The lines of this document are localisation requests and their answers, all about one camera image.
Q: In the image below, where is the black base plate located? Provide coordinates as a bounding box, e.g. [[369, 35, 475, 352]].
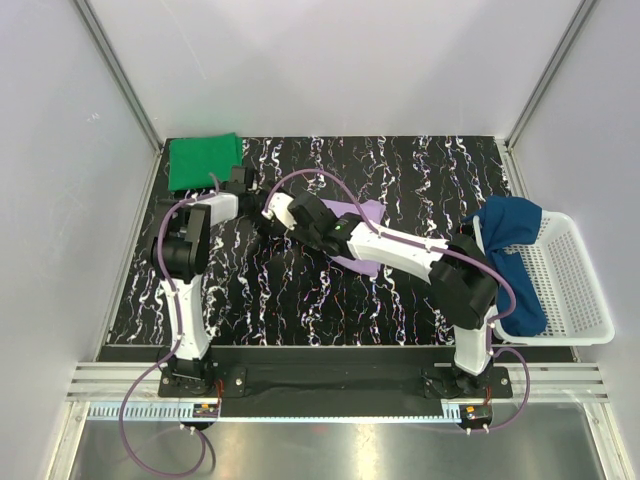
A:
[[159, 347, 513, 421]]

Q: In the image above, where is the white plastic basket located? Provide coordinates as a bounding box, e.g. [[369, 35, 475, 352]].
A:
[[495, 210, 615, 347]]

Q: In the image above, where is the dark blue t shirt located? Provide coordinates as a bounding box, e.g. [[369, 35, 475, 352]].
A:
[[464, 196, 547, 337]]

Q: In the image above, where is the purple cable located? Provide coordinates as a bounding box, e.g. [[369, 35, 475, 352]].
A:
[[118, 171, 218, 474], [262, 168, 532, 435]]

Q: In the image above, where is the purple t shirt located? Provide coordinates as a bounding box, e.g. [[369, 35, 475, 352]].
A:
[[322, 199, 386, 277]]

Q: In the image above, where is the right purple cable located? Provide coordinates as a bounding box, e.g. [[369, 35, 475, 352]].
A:
[[262, 168, 532, 435]]

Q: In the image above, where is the aluminium rail frame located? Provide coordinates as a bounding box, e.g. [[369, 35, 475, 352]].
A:
[[47, 343, 639, 479]]

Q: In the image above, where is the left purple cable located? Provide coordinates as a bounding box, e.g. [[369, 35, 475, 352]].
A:
[[118, 171, 218, 474]]

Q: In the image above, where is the folded green t shirt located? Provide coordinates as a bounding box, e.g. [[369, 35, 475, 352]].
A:
[[168, 133, 243, 192]]

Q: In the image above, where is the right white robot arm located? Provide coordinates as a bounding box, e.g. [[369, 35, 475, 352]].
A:
[[263, 191, 498, 397]]

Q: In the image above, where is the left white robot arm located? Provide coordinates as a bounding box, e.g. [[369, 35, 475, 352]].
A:
[[147, 166, 265, 396]]

